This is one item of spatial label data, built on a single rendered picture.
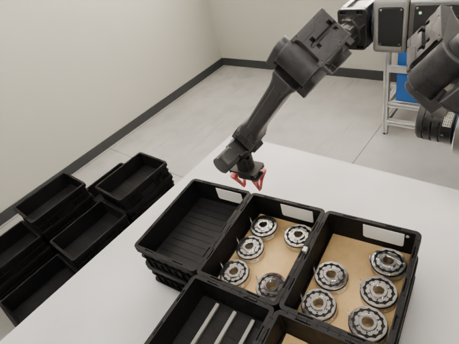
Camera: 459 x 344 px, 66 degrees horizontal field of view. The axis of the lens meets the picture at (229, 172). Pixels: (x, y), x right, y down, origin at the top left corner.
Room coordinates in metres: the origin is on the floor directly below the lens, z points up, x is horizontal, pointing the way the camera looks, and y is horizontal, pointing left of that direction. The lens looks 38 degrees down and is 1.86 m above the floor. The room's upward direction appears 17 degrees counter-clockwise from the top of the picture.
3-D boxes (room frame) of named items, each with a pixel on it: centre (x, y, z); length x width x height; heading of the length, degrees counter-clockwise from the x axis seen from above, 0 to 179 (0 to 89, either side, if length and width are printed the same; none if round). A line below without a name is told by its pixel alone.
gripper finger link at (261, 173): (0.91, -0.07, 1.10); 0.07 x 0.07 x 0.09; 46
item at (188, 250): (1.00, 0.18, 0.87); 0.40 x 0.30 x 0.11; 137
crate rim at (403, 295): (0.59, -0.26, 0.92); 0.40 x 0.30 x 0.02; 137
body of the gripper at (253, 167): (0.92, -0.06, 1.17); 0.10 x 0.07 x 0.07; 46
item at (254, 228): (0.92, -0.06, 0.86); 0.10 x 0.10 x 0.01
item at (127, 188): (1.94, 0.62, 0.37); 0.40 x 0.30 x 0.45; 130
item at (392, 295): (0.54, -0.31, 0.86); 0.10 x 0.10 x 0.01
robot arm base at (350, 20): (1.00, -0.45, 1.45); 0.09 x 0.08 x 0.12; 40
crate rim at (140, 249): (1.00, 0.18, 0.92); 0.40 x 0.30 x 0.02; 137
